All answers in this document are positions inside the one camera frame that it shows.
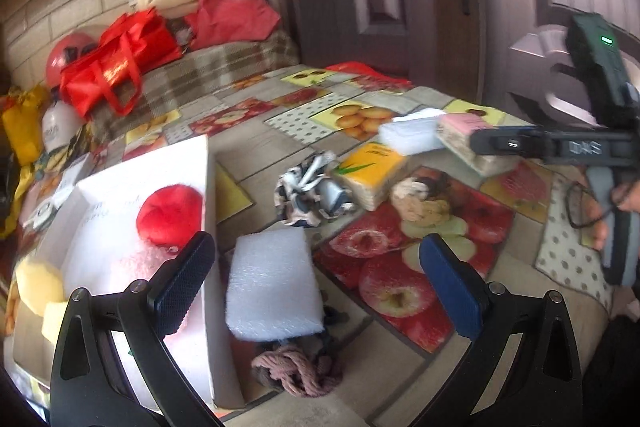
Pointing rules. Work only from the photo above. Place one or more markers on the beige brown plush toy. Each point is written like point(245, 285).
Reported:
point(418, 201)

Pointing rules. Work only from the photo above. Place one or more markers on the white foam block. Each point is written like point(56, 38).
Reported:
point(272, 291)

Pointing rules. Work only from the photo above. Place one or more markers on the yellow green rectangular sponge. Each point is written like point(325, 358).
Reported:
point(52, 319)

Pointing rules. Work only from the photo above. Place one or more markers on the yellow tissue pack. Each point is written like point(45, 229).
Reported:
point(370, 171)

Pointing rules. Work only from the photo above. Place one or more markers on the red paper bag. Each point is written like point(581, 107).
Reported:
point(217, 22)

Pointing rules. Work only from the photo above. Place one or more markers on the red helmet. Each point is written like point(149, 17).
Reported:
point(65, 52)

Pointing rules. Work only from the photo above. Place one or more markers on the plaid covered bench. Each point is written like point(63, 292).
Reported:
point(197, 74)

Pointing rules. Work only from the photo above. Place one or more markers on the red round sponge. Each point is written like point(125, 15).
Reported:
point(170, 216)

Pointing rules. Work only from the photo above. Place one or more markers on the red tote bag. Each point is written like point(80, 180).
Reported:
point(113, 72)

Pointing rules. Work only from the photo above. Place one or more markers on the red plastic bag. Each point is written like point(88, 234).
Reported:
point(360, 69)

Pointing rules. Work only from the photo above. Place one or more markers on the black white patterned cloth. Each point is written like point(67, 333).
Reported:
point(307, 195)

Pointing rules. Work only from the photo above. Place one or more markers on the yellow round sponge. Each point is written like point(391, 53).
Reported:
point(39, 284)

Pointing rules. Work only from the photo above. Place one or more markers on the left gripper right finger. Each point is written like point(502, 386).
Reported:
point(544, 383)

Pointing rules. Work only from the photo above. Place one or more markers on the white shallow tray box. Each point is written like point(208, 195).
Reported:
point(93, 241)

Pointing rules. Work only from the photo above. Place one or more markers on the white helmet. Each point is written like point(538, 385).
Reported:
point(59, 124)

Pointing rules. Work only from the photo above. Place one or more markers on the yellow shopping bag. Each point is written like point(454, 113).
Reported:
point(21, 115)

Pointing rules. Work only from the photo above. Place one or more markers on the fruit pattern tablecloth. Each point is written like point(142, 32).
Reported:
point(397, 345)

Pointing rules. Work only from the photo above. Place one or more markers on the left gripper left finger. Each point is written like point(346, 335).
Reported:
point(89, 385)

